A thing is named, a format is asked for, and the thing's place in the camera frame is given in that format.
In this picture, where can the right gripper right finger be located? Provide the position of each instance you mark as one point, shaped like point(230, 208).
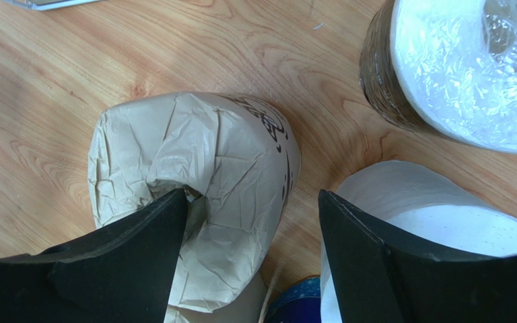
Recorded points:
point(382, 273)

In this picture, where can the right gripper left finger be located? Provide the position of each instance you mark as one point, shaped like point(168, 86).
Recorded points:
point(122, 272)

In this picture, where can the brown paper roll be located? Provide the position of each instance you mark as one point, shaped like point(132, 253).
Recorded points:
point(250, 306)
point(237, 156)

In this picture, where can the brown paper roll front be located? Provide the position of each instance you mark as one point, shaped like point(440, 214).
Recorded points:
point(250, 306)

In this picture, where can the blue white wrapped roll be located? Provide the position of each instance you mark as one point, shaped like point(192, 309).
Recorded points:
point(298, 304)

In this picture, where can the plain white paper roll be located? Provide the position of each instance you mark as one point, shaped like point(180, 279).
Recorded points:
point(424, 203)

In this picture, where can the black wrapped paper roll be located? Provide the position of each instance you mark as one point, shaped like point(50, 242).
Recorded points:
point(445, 67)

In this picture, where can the white wire wooden shelf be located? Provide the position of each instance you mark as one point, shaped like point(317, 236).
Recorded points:
point(45, 5)

